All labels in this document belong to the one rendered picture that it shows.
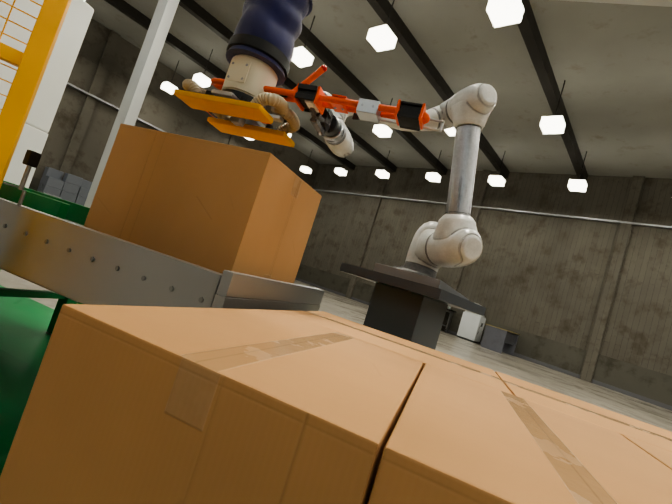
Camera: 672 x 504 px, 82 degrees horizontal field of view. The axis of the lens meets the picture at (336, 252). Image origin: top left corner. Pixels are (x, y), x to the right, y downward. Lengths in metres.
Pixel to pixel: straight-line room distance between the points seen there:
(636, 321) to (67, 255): 14.31
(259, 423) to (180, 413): 0.09
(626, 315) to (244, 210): 14.01
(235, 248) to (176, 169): 0.34
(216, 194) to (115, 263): 0.32
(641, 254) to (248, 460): 14.76
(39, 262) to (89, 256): 0.18
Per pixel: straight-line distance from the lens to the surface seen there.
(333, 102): 1.34
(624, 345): 14.58
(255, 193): 1.10
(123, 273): 1.14
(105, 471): 0.52
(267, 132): 1.48
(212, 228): 1.15
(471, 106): 1.74
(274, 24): 1.53
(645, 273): 14.86
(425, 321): 1.71
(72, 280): 1.26
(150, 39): 4.63
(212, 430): 0.43
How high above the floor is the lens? 0.67
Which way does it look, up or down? 4 degrees up
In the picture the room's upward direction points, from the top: 17 degrees clockwise
